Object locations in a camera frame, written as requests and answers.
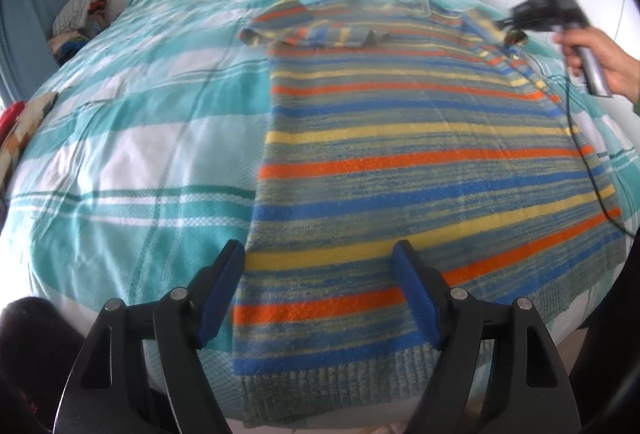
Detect red cloth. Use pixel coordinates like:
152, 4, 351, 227
0, 102, 27, 145

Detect blue curtain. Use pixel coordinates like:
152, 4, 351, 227
0, 0, 83, 110

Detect black cable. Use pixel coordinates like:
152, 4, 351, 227
505, 49, 638, 237

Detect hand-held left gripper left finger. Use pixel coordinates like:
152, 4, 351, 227
52, 239, 247, 434

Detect pile of clothes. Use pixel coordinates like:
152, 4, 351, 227
50, 0, 109, 65

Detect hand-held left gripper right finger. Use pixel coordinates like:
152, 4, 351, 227
391, 239, 583, 434

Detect orange white patterned cloth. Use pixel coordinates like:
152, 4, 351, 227
0, 92, 58, 195

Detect teal plaid blanket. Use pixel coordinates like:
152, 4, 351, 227
2, 0, 636, 430

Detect striped knit sweater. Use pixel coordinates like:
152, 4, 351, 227
231, 0, 623, 427

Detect person's right hand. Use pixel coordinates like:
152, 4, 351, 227
552, 25, 640, 102

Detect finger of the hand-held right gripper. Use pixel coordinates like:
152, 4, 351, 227
465, 8, 526, 50

